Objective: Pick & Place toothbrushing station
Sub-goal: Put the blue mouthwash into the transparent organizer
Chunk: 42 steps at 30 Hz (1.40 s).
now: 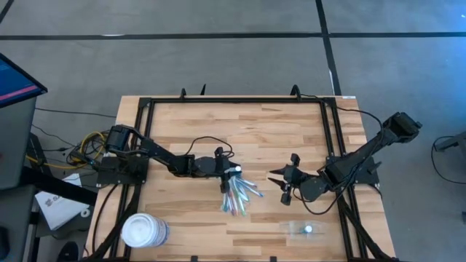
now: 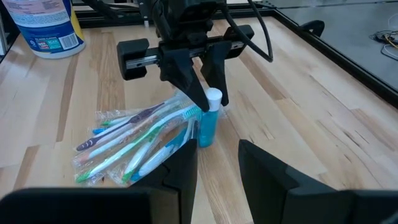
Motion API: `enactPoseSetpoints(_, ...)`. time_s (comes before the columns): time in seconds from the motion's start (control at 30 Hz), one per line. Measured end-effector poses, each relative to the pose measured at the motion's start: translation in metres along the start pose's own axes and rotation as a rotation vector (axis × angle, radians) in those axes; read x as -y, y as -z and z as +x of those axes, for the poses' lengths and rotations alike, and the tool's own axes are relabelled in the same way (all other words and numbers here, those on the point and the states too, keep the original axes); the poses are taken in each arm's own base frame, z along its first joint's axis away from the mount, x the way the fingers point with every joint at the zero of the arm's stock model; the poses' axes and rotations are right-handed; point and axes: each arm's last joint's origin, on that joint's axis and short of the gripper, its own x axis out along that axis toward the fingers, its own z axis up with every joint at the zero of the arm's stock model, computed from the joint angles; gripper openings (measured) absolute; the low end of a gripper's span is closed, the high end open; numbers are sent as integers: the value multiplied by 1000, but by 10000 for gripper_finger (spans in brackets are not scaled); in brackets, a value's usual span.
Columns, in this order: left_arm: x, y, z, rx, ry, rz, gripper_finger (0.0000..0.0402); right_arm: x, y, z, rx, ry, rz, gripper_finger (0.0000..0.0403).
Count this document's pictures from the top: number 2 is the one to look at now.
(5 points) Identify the white blue wipes canister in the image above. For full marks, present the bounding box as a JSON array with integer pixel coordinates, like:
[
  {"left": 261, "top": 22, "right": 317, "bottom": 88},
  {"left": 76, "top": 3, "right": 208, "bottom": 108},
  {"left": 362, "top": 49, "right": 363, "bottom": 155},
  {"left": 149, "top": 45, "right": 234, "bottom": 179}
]
[{"left": 1, "top": 0, "right": 86, "bottom": 60}]

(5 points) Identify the black aluminium table frame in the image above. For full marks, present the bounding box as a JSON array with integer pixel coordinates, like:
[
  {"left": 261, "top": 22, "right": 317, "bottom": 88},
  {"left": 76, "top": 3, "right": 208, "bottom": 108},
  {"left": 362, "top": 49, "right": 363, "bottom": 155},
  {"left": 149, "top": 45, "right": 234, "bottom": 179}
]
[{"left": 0, "top": 0, "right": 398, "bottom": 110}]

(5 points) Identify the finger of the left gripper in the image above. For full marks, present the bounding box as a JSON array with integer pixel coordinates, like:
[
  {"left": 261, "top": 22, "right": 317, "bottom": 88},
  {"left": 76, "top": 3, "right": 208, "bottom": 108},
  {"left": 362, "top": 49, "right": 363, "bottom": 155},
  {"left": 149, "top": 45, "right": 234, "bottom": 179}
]
[
  {"left": 159, "top": 45, "right": 210, "bottom": 113},
  {"left": 200, "top": 39, "right": 233, "bottom": 107}
]

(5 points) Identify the white green-tipped toothbrush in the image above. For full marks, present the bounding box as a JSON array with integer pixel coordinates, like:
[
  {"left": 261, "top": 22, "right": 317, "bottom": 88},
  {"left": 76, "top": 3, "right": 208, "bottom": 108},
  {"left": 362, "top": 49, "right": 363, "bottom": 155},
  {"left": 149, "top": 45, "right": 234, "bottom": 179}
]
[{"left": 120, "top": 139, "right": 156, "bottom": 185}]

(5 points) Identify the teal mouthwash bottle white cap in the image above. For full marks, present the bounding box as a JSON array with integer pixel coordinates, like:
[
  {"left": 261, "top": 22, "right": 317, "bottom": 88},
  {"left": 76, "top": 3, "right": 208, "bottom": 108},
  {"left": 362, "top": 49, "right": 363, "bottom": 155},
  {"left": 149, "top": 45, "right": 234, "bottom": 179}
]
[{"left": 198, "top": 87, "right": 223, "bottom": 148}]

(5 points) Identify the green toothbrush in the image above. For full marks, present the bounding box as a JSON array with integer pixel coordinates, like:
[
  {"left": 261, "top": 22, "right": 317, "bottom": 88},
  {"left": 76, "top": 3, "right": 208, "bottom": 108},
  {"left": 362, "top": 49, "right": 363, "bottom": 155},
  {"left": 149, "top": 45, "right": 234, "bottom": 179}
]
[
  {"left": 74, "top": 105, "right": 203, "bottom": 184},
  {"left": 96, "top": 108, "right": 147, "bottom": 128}
]

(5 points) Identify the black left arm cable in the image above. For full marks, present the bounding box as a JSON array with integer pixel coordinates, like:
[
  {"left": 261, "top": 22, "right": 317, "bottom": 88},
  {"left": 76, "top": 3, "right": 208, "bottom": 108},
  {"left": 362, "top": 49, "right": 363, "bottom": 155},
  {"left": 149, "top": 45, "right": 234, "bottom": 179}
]
[{"left": 219, "top": 0, "right": 275, "bottom": 63}]

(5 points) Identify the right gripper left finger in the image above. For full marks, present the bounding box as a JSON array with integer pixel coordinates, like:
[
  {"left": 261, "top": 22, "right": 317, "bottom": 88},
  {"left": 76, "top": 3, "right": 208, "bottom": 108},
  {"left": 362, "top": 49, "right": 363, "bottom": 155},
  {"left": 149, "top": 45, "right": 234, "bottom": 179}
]
[{"left": 0, "top": 138, "right": 198, "bottom": 224}]

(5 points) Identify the blue wrapped toothbrush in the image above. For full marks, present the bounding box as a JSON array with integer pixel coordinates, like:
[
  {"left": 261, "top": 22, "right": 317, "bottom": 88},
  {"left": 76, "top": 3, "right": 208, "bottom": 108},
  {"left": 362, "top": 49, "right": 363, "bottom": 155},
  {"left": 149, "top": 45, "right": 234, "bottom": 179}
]
[{"left": 92, "top": 119, "right": 131, "bottom": 136}]

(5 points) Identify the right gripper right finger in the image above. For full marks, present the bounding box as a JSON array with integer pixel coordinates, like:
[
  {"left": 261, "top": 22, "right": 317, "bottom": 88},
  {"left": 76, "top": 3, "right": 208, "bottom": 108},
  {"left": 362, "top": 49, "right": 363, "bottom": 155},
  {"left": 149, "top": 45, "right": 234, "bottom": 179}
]
[{"left": 238, "top": 139, "right": 398, "bottom": 224}]

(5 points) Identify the black curved frame hook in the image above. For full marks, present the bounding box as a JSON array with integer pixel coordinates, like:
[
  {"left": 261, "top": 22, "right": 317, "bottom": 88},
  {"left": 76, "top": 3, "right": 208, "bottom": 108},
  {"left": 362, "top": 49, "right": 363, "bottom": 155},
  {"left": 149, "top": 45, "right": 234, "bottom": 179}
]
[{"left": 299, "top": 19, "right": 326, "bottom": 39}]

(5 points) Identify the white blue-tipped toothbrush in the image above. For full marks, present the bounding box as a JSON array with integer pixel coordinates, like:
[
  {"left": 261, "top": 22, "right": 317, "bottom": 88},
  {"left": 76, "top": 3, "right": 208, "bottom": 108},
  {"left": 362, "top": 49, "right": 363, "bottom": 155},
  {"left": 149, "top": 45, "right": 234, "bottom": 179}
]
[{"left": 129, "top": 124, "right": 191, "bottom": 184}]

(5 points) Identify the tangled yellow cable bundle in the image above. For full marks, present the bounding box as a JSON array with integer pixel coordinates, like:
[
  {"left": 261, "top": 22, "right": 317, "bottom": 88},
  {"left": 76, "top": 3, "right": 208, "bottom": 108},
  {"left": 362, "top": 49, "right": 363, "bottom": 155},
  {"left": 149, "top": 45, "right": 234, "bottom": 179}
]
[{"left": 369, "top": 29, "right": 398, "bottom": 60}]

